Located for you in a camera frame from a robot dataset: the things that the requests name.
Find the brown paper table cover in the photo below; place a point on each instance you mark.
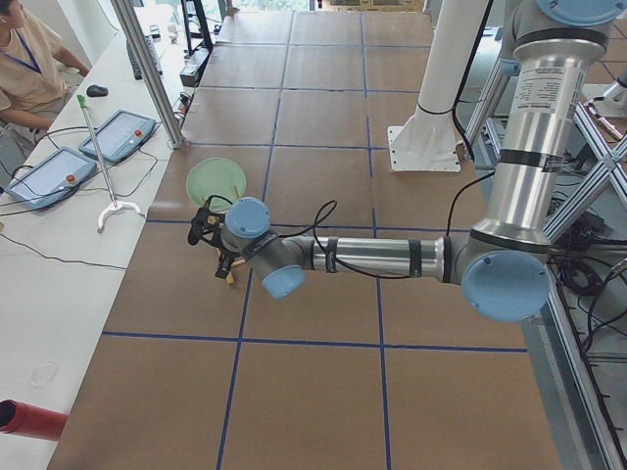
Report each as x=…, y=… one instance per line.
x=348, y=372

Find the red cylinder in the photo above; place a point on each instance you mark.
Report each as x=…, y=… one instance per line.
x=27, y=420

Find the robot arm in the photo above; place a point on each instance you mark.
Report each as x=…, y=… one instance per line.
x=500, y=264

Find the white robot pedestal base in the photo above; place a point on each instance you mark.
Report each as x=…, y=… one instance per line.
x=427, y=141

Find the near teach pendant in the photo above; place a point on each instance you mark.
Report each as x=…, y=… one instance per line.
x=53, y=179

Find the person in beige shirt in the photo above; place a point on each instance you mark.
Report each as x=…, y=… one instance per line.
x=33, y=91

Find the wooden dish rack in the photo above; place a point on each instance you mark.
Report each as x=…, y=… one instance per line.
x=230, y=240

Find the far teach pendant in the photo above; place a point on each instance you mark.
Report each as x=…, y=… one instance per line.
x=122, y=134

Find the aluminium frame post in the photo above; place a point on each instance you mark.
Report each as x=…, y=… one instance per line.
x=133, y=32

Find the black computer mouse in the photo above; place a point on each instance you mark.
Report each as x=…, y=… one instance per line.
x=95, y=90

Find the light green ceramic plate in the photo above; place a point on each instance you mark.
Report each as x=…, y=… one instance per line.
x=220, y=178

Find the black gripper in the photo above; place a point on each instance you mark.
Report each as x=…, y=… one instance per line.
x=226, y=255

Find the teach pendant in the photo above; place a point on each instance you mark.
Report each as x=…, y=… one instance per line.
x=122, y=134
x=53, y=179

